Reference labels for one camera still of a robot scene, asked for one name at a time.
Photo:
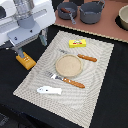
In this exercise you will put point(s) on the yellow butter box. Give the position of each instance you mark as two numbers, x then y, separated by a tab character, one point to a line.
77	43

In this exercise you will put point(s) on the pink toy stove board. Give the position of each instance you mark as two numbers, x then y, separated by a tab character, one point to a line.
106	27

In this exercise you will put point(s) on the grey cooking pot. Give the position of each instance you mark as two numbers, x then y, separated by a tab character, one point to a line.
90	12

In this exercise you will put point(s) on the knife with orange handle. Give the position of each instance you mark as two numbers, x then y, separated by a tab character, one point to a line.
79	55

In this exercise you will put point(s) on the beige bowl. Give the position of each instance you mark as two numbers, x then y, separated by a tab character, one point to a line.
123	14

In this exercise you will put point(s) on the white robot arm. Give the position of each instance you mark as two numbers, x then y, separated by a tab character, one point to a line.
11	11

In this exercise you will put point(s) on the fork with orange handle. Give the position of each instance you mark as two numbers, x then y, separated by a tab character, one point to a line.
54	76

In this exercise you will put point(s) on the golden bread loaf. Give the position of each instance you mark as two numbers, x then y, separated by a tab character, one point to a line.
26	61

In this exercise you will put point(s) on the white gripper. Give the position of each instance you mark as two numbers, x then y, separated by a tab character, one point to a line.
28	29

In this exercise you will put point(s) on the brown sausage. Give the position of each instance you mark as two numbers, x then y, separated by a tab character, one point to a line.
65	10

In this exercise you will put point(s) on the white toy fish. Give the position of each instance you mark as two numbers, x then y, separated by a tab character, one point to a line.
49	90

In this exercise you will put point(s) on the round wooden plate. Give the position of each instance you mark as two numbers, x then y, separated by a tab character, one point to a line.
69	65

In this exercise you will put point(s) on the woven beige placemat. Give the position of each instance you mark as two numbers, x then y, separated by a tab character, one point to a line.
74	104

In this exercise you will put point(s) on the grey saucepan with handle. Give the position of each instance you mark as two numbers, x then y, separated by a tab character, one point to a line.
72	7

